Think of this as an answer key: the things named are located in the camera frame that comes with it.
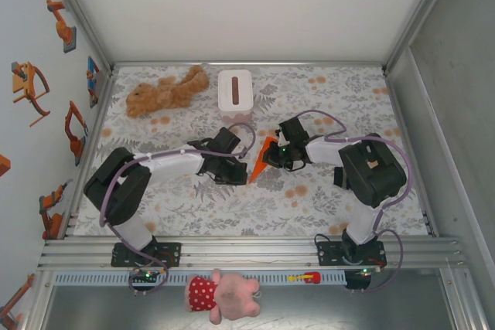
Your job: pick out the orange cloth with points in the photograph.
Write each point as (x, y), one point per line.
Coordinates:
(257, 165)

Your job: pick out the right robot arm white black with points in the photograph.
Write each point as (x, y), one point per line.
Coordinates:
(325, 150)

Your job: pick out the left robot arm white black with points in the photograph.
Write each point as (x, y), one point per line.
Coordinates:
(174, 162)

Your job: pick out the floral tablecloth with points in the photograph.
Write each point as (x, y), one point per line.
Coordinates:
(232, 210)

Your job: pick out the white tissue box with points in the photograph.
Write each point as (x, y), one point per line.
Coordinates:
(236, 86)

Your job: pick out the brown teddy bear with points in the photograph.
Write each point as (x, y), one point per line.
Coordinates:
(162, 94)

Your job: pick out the pink plush toy dotted dress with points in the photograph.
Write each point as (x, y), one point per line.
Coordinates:
(232, 295)

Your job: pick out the red yellow toy tool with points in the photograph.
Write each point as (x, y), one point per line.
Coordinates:
(312, 277)

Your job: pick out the small circuit board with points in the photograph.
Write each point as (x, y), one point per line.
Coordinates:
(365, 271)
(147, 276)

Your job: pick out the blue orange machine sticker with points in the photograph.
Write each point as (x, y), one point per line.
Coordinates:
(93, 79)

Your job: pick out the orange gripper claw sticker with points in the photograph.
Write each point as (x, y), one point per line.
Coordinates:
(23, 82)

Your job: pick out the orange block sticker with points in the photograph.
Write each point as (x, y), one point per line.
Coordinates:
(4, 165)

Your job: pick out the wide aluminium frame beam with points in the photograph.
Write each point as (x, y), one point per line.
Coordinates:
(251, 252)

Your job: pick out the thin aluminium frame rail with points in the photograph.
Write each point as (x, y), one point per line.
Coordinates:
(247, 63)

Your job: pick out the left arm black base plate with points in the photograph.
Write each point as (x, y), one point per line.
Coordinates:
(172, 254)

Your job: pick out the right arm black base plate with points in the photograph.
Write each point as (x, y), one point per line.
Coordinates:
(328, 254)

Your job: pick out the aluminium side rail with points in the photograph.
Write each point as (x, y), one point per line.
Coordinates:
(97, 121)
(400, 113)

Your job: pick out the aluminium frame post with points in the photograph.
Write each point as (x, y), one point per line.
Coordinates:
(421, 13)
(77, 13)

